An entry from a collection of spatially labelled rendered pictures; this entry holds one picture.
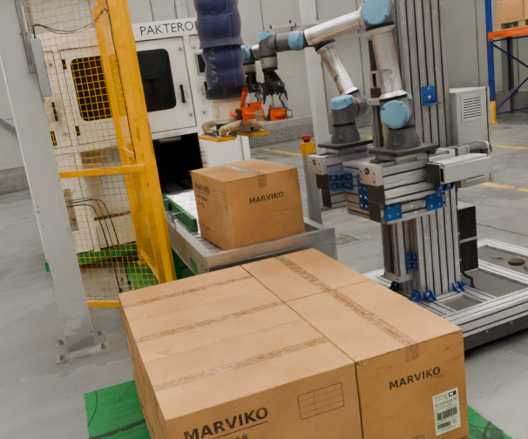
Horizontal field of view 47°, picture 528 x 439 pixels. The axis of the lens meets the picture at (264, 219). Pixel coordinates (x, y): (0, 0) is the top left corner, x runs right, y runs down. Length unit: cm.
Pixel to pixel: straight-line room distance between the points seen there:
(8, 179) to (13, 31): 808
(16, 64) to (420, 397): 257
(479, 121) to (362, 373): 161
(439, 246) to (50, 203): 210
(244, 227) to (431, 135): 102
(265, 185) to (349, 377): 138
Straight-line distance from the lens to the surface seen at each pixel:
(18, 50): 350
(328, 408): 195
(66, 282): 363
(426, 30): 300
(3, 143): 1156
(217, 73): 318
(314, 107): 616
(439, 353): 208
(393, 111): 255
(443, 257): 317
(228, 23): 318
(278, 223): 311
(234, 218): 301
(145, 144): 359
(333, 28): 274
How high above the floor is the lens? 144
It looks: 14 degrees down
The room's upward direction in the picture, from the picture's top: 8 degrees counter-clockwise
